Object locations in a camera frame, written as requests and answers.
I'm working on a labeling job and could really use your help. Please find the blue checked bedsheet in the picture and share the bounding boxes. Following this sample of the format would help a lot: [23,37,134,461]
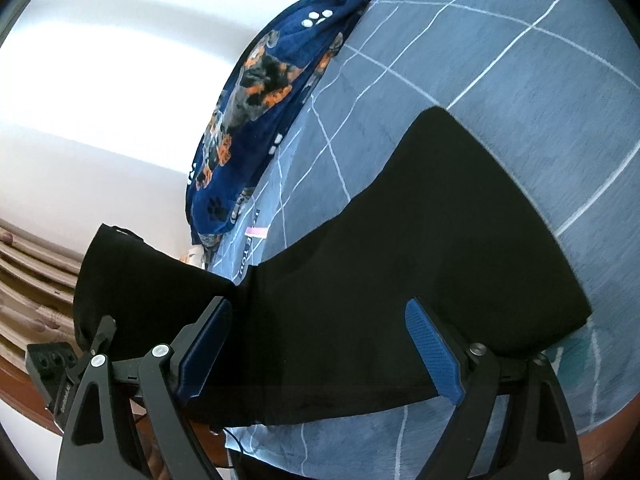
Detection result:
[200,0,640,480]

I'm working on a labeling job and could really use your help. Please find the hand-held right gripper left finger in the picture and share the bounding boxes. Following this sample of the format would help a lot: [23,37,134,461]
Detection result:
[56,296,234,480]

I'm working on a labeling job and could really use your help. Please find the black pants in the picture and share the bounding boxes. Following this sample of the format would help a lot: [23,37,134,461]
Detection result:
[72,106,593,428]

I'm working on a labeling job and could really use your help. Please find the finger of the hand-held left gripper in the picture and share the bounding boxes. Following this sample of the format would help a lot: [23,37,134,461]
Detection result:
[82,314,119,361]

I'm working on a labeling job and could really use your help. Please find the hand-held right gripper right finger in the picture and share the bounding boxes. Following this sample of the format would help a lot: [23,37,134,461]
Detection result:
[404,298,585,480]

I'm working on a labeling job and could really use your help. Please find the black cable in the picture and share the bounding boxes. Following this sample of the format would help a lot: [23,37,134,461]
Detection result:
[214,424,262,470]

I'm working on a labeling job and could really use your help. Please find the navy dog print blanket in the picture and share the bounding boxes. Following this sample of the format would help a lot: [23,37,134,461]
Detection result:
[185,0,396,252]

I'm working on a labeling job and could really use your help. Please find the beige floral curtain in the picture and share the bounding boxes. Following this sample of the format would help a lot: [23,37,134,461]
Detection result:
[0,220,85,361]

